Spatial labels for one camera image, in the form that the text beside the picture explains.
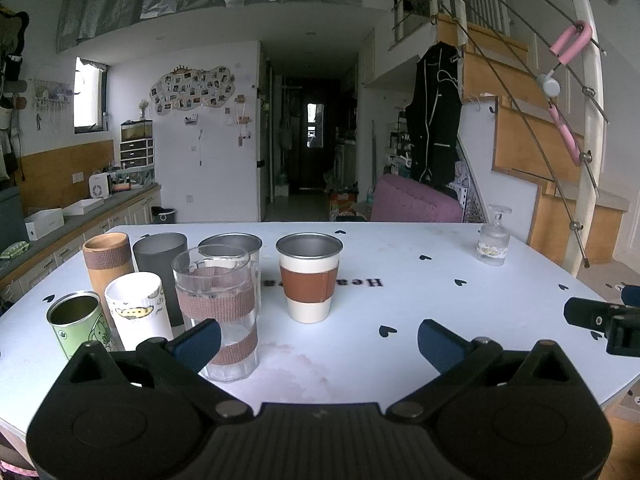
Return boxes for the white shallow tray box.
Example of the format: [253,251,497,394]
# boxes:
[62,198,105,217]

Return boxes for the grey drawer organiser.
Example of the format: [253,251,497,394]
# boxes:
[119,137,155,169]

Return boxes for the orange box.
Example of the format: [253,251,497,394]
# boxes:
[328,190,359,222]

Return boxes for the dark grey cup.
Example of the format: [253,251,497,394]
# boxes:
[132,232,189,329]

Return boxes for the kitchen counter cabinets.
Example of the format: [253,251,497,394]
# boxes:
[0,184,164,313]

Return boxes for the green printed can cup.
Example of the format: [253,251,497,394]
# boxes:
[46,290,124,362]

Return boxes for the white round-grille appliance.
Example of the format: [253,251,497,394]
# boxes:
[89,172,112,199]

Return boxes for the green patterned cloth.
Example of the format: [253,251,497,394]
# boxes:
[0,242,32,262]

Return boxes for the photo collage wall board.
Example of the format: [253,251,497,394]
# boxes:
[149,64,237,117]

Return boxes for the clear glass cup brown bands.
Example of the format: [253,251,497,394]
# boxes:
[171,244,261,384]

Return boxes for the white stair railing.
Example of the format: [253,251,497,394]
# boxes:
[390,0,621,277]

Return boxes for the black jacket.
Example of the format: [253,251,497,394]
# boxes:
[404,41,464,187]

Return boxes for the pink foam grip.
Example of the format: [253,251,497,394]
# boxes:
[549,21,594,67]
[548,104,584,168]

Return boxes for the white round clip light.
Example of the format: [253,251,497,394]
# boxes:
[536,73,562,97]

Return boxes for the bamboo cup with brown sleeve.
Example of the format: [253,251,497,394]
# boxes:
[82,233,135,337]

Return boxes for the steel cup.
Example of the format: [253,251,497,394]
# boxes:
[198,233,264,282]

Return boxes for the fish tank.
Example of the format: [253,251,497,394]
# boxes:
[120,119,154,141]

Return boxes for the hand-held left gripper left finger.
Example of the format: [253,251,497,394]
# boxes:
[64,319,253,420]

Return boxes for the white cup with yellow print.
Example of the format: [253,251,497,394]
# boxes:
[104,271,175,352]

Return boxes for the small clear glass bottle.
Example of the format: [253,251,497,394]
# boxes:
[474,204,513,266]

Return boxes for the dark hallway door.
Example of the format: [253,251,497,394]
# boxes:
[299,94,327,192]

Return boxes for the white cup with brown sleeve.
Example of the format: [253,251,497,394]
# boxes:
[275,232,344,324]

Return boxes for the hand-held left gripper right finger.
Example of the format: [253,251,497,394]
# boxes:
[385,319,583,421]

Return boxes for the window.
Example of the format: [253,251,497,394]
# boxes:
[74,56,109,134]

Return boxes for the wooden staircase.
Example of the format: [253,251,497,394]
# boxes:
[436,12,632,267]

